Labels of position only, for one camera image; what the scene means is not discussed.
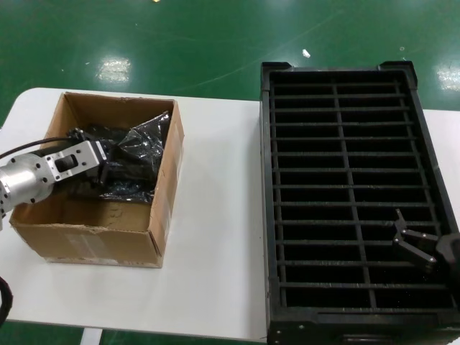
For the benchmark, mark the clear antistatic plastic bag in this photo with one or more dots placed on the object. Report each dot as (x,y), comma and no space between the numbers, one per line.
(151,125)

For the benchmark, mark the black graphics card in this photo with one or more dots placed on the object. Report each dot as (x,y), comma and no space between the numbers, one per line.
(136,160)

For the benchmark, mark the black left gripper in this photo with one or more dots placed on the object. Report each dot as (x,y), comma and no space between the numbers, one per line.
(108,154)

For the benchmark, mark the white paper scrap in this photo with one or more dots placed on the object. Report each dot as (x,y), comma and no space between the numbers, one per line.
(306,53)

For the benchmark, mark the black slotted plastic container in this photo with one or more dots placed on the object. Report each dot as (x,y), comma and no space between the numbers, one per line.
(266,179)

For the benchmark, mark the white table leg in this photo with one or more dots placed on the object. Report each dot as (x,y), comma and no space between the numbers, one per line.
(90,337)

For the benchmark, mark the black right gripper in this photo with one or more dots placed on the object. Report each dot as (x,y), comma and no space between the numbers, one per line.
(451,251)

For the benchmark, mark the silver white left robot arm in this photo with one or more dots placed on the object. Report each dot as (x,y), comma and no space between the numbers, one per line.
(21,179)

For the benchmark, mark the brown cardboard box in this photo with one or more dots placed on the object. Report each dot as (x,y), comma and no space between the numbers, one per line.
(108,108)

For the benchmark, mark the graphics card in dark bag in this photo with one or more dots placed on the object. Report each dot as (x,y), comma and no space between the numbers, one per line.
(125,192)

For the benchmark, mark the silver left wrist bracket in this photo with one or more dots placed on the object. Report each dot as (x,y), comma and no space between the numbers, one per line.
(79,154)

